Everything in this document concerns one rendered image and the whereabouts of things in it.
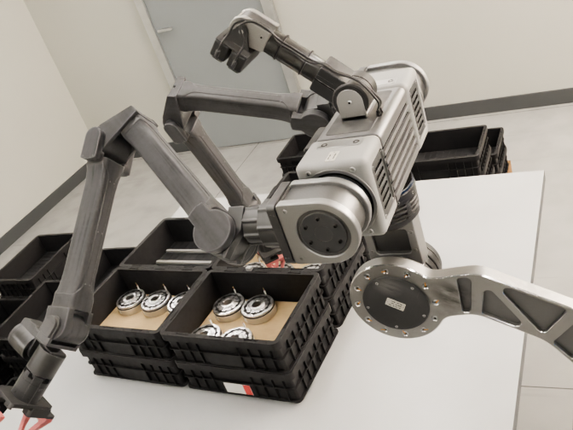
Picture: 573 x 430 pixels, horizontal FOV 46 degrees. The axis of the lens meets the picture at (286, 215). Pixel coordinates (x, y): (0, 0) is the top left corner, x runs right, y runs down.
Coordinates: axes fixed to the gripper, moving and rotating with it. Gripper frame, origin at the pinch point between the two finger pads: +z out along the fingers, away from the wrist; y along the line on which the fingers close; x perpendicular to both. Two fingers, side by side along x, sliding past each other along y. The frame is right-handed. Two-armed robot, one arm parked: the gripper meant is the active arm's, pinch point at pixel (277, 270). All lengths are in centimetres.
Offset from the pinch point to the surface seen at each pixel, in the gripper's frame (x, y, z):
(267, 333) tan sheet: -12.1, 21.1, 4.4
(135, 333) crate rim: -46.5, 6.1, -5.6
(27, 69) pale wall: -81, -406, -20
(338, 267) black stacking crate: 16.5, 10.4, 2.1
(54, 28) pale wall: -48, -417, -40
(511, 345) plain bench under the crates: 44, 55, 18
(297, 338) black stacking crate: -5.9, 32.6, 1.8
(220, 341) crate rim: -24.9, 27.9, -5.0
